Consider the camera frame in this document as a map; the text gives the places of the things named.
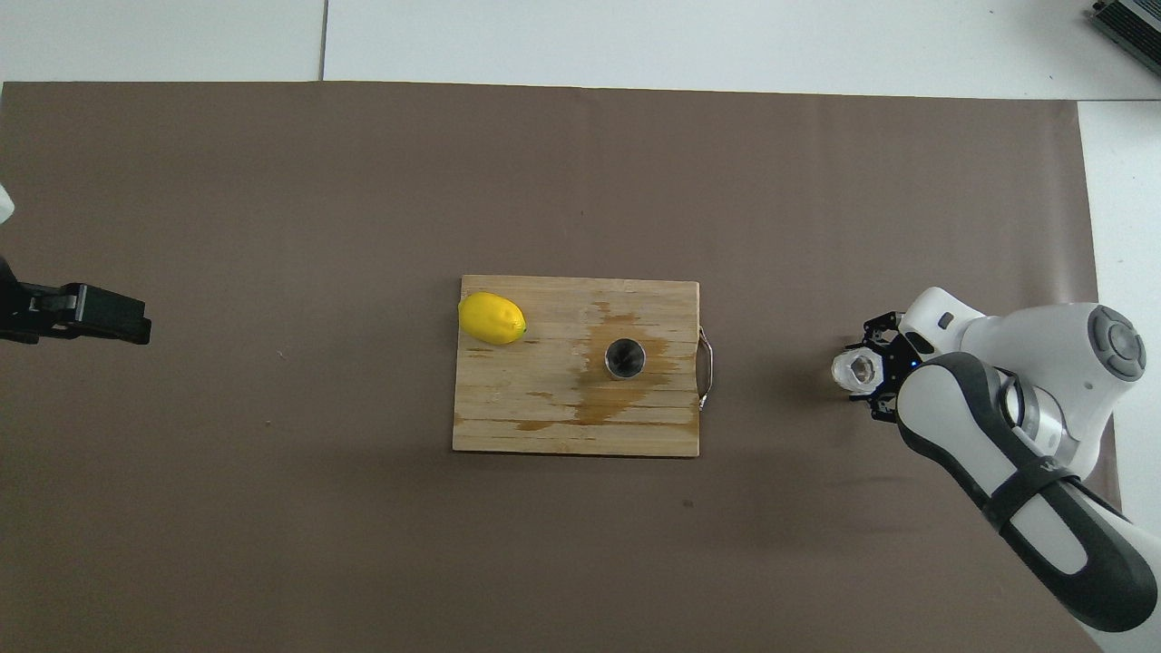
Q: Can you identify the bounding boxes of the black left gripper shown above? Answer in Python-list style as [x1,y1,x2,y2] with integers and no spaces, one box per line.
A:
[0,258,152,346]

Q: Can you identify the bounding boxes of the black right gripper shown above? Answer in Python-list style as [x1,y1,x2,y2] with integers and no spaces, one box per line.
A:
[846,311,924,426]

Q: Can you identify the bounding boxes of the clear textured cup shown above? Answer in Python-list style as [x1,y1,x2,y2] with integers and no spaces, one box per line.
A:
[832,349,885,397]

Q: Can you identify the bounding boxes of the metal jigger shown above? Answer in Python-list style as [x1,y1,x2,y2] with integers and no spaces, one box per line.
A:
[604,337,648,380]

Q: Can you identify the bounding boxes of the brown paper table mat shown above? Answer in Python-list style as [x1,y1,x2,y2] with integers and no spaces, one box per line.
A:
[0,80,1139,653]

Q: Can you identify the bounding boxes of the wooden cutting board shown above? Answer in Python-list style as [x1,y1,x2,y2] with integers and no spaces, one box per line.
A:
[452,275,716,457]

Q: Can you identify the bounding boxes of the yellow lemon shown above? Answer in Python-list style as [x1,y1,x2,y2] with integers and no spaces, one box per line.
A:
[457,291,528,346]

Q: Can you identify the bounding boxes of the grey metal device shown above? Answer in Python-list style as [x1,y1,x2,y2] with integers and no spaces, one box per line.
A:
[1091,0,1161,66]

